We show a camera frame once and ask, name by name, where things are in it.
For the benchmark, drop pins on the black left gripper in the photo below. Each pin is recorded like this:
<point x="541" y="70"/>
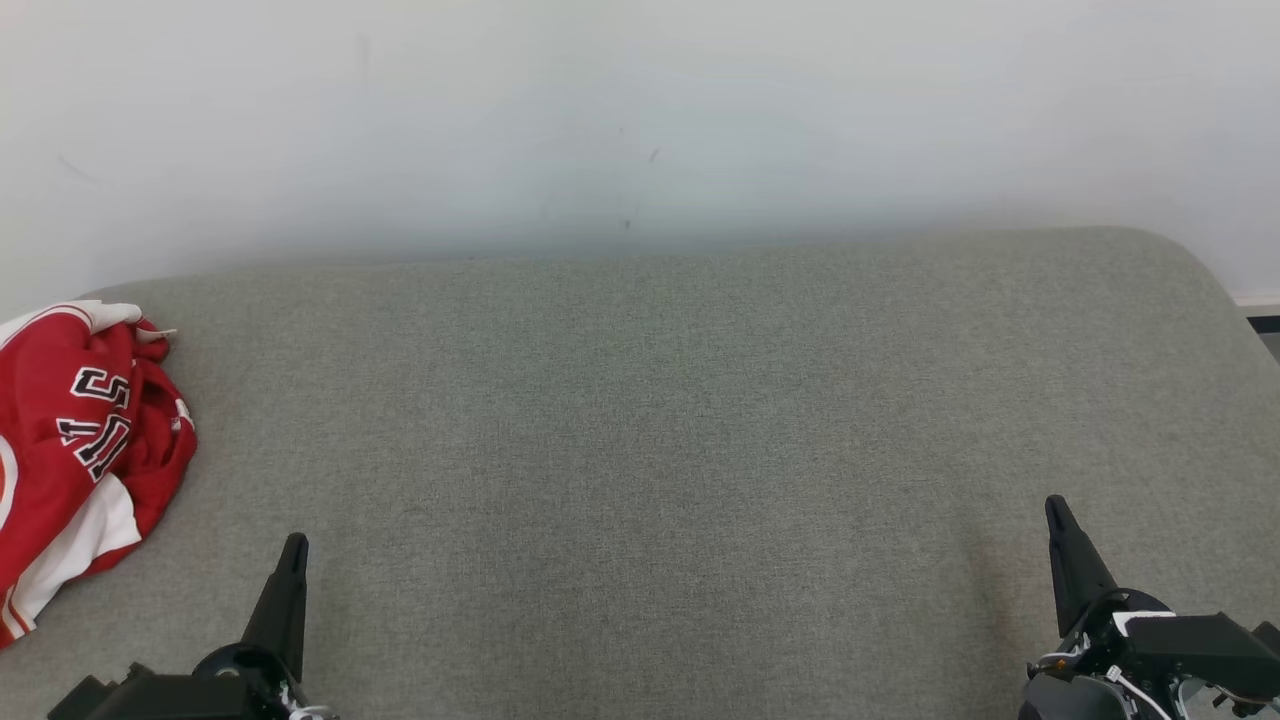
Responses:
<point x="230" y="690"/>

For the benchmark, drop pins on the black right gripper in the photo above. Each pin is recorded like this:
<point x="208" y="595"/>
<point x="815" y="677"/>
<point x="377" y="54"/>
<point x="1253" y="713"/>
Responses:
<point x="1100" y="640"/>

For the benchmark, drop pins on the red Bulls jersey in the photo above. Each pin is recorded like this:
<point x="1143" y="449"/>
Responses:
<point x="60" y="450"/>

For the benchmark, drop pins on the grey fabric sofa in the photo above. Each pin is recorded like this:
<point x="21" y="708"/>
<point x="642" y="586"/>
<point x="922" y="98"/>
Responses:
<point x="640" y="450"/>

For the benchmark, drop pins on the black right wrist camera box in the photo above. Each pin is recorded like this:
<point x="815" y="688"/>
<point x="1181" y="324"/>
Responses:
<point x="1200" y="645"/>

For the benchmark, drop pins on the white wall baseboard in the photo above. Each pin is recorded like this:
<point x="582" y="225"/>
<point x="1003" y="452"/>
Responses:
<point x="1262" y="305"/>

